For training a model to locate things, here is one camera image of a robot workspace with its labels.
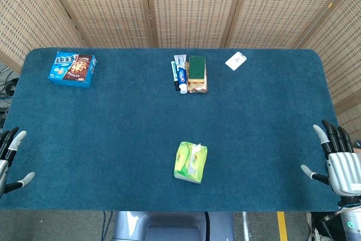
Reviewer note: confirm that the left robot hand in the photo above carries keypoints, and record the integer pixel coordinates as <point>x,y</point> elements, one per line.
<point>5,164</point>

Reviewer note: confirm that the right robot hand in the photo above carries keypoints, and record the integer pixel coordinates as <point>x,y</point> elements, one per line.
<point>342,167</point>

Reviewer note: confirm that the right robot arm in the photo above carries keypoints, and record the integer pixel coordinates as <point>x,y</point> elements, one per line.
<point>350,218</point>

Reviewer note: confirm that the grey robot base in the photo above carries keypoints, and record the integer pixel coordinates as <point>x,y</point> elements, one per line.
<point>172,227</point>

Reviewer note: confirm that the white paper wrapper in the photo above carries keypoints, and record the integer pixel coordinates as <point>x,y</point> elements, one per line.
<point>196,148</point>

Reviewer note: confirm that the green tissue pack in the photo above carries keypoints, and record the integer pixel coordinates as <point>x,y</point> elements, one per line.
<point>190,162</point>

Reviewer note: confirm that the yellow floor tape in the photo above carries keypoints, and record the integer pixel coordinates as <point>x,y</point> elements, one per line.
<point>282,226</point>

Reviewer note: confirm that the blue cookie box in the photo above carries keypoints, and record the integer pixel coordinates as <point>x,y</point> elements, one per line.
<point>72,69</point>

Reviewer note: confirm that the white card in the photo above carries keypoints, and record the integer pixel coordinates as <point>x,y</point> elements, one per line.
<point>235,60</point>

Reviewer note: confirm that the orange snack packet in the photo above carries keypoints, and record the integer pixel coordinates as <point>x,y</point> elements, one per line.
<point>198,85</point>

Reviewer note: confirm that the blue table mat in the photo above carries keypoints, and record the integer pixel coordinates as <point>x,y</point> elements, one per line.
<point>169,128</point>

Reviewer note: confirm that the green yellow sponge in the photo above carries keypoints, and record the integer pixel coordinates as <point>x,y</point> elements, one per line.
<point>197,70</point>

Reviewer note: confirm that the toothpaste tube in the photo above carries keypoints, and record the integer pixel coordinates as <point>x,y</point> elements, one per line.
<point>181,73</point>

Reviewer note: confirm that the green marker pen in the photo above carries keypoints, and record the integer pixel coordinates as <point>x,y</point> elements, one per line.
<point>174,76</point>

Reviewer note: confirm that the woven folding screen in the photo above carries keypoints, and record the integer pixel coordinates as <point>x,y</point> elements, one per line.
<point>180,6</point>

